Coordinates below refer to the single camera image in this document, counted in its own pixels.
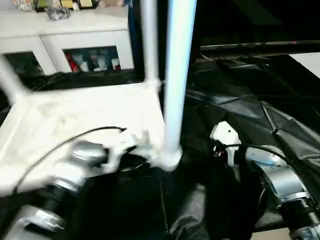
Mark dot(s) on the white plastic table top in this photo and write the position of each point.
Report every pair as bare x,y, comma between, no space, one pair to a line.
75,112

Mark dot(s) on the white plastic table leg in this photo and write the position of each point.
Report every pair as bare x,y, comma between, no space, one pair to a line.
177,75
150,37
11,77

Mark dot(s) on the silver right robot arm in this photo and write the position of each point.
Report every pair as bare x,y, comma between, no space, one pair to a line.
280,175

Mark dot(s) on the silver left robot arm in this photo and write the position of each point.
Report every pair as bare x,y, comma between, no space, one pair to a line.
75,162

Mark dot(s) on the black mat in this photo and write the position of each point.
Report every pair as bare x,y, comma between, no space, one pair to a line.
237,100

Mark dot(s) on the blue upright panel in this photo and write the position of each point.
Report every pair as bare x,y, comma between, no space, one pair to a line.
133,37

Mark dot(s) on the white sheet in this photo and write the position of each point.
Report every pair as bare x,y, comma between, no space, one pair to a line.
308,61

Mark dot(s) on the white cabinet with glass doors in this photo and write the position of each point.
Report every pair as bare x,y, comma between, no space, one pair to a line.
62,30

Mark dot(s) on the crystal trophy black base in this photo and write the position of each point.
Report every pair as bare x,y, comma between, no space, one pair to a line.
67,3
86,2

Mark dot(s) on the glass bowl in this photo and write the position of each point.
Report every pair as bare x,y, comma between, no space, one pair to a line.
57,12

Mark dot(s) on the yellow green card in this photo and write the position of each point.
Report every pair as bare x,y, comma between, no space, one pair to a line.
47,3

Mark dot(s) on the small floral plush figure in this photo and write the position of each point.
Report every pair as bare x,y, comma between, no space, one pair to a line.
23,2

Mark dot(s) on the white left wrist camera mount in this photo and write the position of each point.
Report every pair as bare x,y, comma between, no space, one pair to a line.
122,150

